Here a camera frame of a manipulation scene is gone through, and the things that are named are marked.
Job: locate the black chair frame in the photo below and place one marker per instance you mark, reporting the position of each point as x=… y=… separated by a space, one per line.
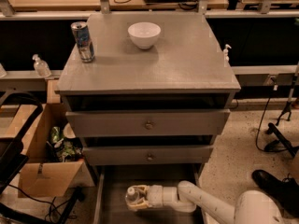
x=12 y=160

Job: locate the blue silver drink can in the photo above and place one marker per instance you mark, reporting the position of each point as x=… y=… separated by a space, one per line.
x=80 y=31

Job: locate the grey drawer cabinet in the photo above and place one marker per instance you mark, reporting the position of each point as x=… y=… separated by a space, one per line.
x=184 y=70

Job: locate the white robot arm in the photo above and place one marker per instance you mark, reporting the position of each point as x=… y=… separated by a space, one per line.
x=252 y=206

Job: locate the clear plastic water bottle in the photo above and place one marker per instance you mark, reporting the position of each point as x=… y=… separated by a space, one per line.
x=132 y=196

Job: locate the small white pump bottle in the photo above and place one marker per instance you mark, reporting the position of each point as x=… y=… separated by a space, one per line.
x=226 y=50

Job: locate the cardboard box with trash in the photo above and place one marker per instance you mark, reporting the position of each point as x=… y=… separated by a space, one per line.
x=41 y=176

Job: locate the grey bottom drawer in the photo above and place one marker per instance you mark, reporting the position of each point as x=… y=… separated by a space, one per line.
x=115 y=180

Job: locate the clear sanitizer pump bottle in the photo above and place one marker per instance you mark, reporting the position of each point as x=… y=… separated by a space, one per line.
x=41 y=66

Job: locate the white ceramic bowl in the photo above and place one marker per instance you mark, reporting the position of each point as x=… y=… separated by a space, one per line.
x=144 y=34

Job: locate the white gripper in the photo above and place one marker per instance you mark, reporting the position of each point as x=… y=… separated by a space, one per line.
x=154 y=195

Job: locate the grey top drawer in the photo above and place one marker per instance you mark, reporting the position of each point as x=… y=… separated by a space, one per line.
x=147 y=123

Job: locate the grey drawer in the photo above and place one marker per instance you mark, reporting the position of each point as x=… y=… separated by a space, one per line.
x=115 y=180
x=130 y=155
x=147 y=123

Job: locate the grey middle drawer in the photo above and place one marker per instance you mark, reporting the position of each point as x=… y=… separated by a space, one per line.
x=130 y=155

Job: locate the black shoe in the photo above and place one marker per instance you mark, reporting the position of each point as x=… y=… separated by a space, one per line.
x=286 y=192

